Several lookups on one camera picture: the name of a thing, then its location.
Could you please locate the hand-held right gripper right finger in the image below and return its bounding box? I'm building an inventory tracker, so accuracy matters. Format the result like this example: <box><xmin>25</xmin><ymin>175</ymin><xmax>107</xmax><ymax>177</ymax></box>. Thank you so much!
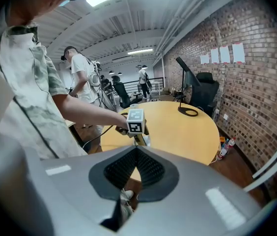
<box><xmin>118</xmin><ymin>146</ymin><xmax>277</xmax><ymax>236</ymax></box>

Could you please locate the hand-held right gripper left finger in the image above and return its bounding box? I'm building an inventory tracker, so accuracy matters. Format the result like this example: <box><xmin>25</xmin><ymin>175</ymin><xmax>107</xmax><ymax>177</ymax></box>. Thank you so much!
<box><xmin>0</xmin><ymin>129</ymin><xmax>141</xmax><ymax>236</ymax></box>

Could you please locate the person's patterned pale shirt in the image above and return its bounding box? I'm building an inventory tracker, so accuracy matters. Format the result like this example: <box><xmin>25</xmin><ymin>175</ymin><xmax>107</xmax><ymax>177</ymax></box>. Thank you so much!
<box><xmin>0</xmin><ymin>6</ymin><xmax>88</xmax><ymax>160</ymax></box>

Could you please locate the red-capped plastic bottle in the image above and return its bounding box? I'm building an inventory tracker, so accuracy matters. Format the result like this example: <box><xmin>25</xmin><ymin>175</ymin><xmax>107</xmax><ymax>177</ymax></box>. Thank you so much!
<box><xmin>226</xmin><ymin>137</ymin><xmax>237</xmax><ymax>149</ymax></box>

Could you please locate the black swivel chair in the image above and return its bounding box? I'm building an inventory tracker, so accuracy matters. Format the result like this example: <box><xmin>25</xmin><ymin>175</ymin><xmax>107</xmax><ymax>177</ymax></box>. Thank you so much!
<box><xmin>111</xmin><ymin>75</ymin><xmax>143</xmax><ymax>109</ymax></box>

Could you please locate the black high-back office chair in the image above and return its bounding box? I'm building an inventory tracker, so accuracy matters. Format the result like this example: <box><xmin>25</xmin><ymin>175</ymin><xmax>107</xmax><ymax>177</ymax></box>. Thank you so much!
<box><xmin>189</xmin><ymin>72</ymin><xmax>221</xmax><ymax>118</ymax></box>

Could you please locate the thin black cable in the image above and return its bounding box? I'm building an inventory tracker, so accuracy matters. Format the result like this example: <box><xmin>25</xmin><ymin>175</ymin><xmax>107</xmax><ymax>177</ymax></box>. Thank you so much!
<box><xmin>88</xmin><ymin>112</ymin><xmax>129</xmax><ymax>146</ymax></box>

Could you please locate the person's pale shoe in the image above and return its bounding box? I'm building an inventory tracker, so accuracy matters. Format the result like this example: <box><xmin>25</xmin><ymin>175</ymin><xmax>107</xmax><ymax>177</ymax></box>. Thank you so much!
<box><xmin>120</xmin><ymin>189</ymin><xmax>135</xmax><ymax>202</ymax></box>

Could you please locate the person's left forearm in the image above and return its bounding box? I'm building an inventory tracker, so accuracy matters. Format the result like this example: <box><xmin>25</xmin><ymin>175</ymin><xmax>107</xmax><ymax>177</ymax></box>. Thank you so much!
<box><xmin>52</xmin><ymin>93</ymin><xmax>129</xmax><ymax>133</ymax></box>

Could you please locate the long ceiling tube light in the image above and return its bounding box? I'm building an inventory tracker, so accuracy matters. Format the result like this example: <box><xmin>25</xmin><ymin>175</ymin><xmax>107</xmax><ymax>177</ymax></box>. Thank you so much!
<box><xmin>127</xmin><ymin>48</ymin><xmax>154</xmax><ymax>56</ymax></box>

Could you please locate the red-labelled plastic bottle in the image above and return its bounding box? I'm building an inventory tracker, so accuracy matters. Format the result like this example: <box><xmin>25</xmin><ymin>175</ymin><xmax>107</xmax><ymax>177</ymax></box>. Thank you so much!
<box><xmin>218</xmin><ymin>146</ymin><xmax>228</xmax><ymax>160</ymax></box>

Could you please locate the white square table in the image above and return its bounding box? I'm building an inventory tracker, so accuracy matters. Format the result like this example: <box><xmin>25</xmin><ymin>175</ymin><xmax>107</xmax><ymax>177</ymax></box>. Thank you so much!
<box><xmin>150</xmin><ymin>81</ymin><xmax>164</xmax><ymax>96</ymax></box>

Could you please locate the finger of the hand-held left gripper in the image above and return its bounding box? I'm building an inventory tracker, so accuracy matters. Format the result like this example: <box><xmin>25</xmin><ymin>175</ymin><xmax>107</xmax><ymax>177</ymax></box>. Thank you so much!
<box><xmin>134</xmin><ymin>133</ymin><xmax>147</xmax><ymax>147</ymax></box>

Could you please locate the black metal railing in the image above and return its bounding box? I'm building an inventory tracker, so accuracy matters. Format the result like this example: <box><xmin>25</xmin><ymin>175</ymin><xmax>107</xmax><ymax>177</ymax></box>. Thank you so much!
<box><xmin>123</xmin><ymin>77</ymin><xmax>165</xmax><ymax>96</ymax></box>

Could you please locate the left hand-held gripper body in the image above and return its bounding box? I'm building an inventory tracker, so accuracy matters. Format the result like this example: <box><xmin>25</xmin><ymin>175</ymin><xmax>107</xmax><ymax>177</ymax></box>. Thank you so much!
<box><xmin>115</xmin><ymin>109</ymin><xmax>151</xmax><ymax>139</ymax></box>

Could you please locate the black desk lamp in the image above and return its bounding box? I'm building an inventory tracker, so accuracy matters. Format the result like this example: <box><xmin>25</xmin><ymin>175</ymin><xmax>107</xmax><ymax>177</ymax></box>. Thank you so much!
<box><xmin>175</xmin><ymin>56</ymin><xmax>202</xmax><ymax>118</ymax></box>

